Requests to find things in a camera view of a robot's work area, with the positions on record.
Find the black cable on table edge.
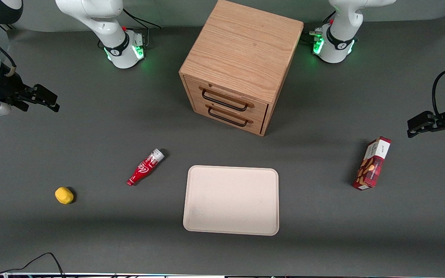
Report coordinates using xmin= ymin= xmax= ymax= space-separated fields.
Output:
xmin=0 ymin=243 xmax=66 ymax=278

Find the black right base cable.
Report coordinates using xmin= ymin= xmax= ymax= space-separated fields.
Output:
xmin=123 ymin=8 xmax=162 ymax=47

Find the wooden two-drawer cabinet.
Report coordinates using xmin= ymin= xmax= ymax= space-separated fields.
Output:
xmin=179 ymin=0 xmax=304 ymax=137

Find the black base cable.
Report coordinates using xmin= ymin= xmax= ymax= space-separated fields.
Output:
xmin=301 ymin=11 xmax=337 ymax=44
xmin=123 ymin=8 xmax=162 ymax=47

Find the red cookie box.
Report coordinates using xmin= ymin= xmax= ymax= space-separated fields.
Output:
xmin=352 ymin=136 xmax=392 ymax=190

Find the black left base cable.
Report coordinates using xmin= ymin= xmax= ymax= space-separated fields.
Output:
xmin=301 ymin=11 xmax=337 ymax=44

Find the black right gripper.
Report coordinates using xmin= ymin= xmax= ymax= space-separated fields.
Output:
xmin=0 ymin=71 xmax=60 ymax=113

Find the beige rectangular tray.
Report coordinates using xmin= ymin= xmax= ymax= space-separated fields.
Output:
xmin=183 ymin=165 xmax=280 ymax=236

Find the red cola bottle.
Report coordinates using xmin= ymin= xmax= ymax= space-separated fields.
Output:
xmin=127 ymin=149 xmax=165 ymax=186

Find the wooden drawer with black handle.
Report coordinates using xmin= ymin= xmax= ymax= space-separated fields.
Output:
xmin=185 ymin=75 xmax=269 ymax=121
xmin=192 ymin=97 xmax=267 ymax=136

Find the yellow lemon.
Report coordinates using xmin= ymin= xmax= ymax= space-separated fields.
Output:
xmin=55 ymin=187 xmax=75 ymax=205

